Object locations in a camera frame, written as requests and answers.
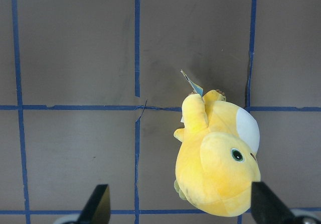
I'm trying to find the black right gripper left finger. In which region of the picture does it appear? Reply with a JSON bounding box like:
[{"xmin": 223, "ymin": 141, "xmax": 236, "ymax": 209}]
[{"xmin": 76, "ymin": 184, "xmax": 110, "ymax": 224}]

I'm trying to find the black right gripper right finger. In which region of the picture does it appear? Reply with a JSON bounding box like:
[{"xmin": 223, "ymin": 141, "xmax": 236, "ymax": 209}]
[{"xmin": 251, "ymin": 181, "xmax": 320, "ymax": 223}]

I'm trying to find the yellow plush dinosaur toy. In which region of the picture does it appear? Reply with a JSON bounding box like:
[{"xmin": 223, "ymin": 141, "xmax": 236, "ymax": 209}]
[{"xmin": 174, "ymin": 83, "xmax": 261, "ymax": 217}]

